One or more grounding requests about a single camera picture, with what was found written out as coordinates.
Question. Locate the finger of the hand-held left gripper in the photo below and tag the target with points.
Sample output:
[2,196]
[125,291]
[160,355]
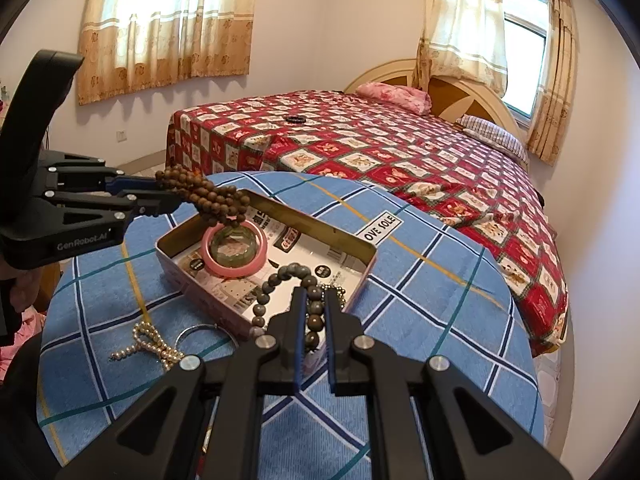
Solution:
[150,202]
[130,184]

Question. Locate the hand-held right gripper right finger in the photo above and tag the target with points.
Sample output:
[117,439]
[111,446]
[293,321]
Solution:
[331,345]

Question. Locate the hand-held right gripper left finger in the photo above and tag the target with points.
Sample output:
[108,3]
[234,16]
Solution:
[300,340]

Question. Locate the pink tin box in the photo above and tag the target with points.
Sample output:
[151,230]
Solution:
[170,260]

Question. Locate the pink bangle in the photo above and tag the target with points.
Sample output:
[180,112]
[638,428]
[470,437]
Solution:
[212,260]

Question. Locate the green jade bangle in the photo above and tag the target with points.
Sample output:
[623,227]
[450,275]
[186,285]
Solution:
[235,255]

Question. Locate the person's left hand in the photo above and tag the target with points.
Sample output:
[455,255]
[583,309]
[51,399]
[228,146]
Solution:
[27,287]

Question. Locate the thin silver bangle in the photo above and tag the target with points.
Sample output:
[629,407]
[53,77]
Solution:
[200,327]

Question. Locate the blue checked tablecloth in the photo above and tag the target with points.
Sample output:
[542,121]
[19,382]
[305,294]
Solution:
[450,310]

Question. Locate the wide beige patterned curtain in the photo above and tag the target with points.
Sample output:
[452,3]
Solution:
[165,35]

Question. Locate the pink cloth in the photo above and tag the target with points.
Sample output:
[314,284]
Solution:
[12,355]

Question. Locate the red patterned bed blanket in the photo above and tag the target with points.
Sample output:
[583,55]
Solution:
[400,160]

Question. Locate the pink floral pillow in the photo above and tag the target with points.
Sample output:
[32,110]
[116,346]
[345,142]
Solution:
[395,95]

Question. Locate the striped pillow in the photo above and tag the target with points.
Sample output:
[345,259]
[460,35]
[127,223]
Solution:
[490,130]

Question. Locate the cream wooden headboard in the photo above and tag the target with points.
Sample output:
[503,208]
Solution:
[450,97]

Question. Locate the narrow beige curtain panel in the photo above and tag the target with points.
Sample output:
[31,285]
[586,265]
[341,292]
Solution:
[550,85]

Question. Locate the window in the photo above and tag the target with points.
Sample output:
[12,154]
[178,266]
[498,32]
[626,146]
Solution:
[522,60]

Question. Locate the tied beige curtain panel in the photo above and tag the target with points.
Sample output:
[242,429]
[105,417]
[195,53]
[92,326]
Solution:
[460,20]

